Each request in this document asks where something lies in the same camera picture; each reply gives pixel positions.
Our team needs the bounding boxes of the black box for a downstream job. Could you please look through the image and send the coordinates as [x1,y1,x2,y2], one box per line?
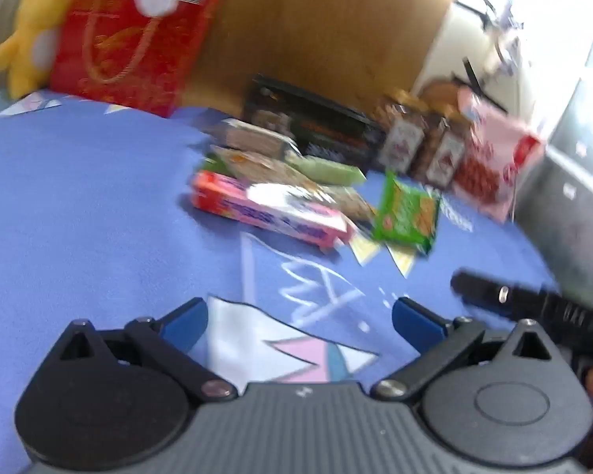
[242,75,386,171]

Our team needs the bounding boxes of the nut jar gold lid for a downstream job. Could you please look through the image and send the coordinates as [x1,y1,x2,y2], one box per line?
[376,94,428,173]
[415,109,468,189]

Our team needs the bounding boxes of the light green snack packet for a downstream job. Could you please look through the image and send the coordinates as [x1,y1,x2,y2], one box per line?
[287,150,369,186]

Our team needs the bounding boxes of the yellow plush toy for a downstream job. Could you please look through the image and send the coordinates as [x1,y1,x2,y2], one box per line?
[0,0,82,100]

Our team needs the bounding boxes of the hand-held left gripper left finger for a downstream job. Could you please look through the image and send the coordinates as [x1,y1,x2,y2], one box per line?
[44,297,238,403]

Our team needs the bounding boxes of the pink snack bag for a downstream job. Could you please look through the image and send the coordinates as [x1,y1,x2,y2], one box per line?
[452,86,544,223]

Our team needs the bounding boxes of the brown snack packet yellow edges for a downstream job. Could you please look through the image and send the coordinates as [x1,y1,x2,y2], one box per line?
[210,145,327,198]

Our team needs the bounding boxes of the blue printed blanket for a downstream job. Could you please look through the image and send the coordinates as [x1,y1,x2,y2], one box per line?
[0,91,559,474]

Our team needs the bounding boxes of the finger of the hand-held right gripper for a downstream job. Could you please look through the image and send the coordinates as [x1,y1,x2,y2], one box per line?
[449,271,593,356]

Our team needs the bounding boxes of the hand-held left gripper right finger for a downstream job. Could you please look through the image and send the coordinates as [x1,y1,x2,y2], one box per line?
[370,296,574,403]

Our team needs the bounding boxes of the black metal rack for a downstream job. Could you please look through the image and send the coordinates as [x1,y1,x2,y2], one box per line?
[455,0,529,104]

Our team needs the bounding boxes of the wooden headboard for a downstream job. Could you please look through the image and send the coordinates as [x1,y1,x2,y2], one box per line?
[178,0,455,119]

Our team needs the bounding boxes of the brown rounded wooden piece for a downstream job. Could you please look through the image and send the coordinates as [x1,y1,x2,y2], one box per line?
[420,79,470,114]

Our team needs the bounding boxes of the pink snack box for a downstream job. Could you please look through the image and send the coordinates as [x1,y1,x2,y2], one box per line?
[192,170,357,250]

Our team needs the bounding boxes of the red gift bag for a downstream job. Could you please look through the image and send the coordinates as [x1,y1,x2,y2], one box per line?
[49,0,221,118]

